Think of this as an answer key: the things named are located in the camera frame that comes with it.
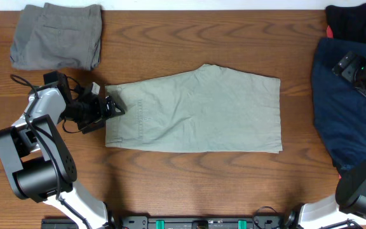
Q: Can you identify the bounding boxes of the beige khaki shorts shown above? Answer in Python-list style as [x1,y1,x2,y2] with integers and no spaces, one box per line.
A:
[105,64,282,153]

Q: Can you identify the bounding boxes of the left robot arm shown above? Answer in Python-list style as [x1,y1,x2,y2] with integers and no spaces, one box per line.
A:
[0,71,125,228]

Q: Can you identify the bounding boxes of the black garment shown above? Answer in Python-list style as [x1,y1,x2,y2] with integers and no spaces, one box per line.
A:
[325,3,366,44]

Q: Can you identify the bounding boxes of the navy blue shorts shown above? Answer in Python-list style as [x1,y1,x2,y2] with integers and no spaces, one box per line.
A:
[311,38,366,175]

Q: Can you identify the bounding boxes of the red garment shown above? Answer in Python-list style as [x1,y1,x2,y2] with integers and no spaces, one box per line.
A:
[326,25,334,38]

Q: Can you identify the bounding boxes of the folded grey shorts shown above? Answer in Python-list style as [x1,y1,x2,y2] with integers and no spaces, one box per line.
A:
[10,3,102,71]

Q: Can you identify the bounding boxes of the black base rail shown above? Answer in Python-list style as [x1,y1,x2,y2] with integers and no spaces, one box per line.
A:
[41,215,285,229]

